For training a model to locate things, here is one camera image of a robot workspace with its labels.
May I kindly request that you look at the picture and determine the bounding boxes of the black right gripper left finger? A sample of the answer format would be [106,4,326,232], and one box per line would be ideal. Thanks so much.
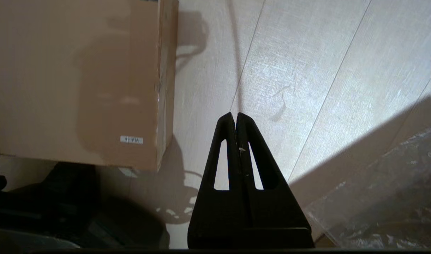
[188,112,244,249]

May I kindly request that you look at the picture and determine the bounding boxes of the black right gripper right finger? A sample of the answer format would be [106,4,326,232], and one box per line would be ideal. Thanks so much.
[236,112,315,249]

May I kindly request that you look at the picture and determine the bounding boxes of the brown cardboard box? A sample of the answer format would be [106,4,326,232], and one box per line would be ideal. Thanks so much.
[0,0,179,172]

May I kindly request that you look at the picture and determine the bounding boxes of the black robot base chassis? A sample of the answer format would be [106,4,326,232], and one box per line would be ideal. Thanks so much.
[0,162,170,249]

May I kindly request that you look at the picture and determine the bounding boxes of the clear crinkled plastic sheet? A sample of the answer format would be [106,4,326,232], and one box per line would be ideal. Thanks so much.
[303,122,431,249]

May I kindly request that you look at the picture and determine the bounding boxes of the thin black floor cable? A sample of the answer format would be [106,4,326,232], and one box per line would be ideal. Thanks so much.
[227,0,245,114]

